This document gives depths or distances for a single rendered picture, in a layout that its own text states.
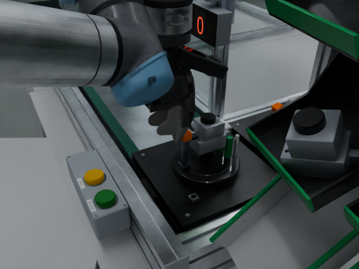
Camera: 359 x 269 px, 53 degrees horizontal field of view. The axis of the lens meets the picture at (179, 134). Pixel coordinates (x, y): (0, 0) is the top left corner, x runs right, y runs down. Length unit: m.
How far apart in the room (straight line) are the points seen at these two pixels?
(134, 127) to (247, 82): 0.54
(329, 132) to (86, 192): 0.50
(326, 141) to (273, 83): 1.03
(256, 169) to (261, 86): 0.62
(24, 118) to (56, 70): 2.64
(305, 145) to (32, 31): 0.27
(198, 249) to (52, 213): 0.37
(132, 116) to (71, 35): 0.70
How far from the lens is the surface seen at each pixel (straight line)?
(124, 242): 0.77
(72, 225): 0.82
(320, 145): 0.36
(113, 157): 0.82
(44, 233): 0.82
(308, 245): 0.52
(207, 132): 0.67
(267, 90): 1.32
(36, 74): 0.34
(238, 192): 0.71
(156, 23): 0.53
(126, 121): 1.01
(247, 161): 0.78
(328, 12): 0.36
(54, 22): 0.35
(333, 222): 0.52
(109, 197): 0.70
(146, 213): 0.69
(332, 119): 0.37
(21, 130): 2.84
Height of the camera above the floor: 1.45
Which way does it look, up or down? 35 degrees down
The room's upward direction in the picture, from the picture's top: straight up
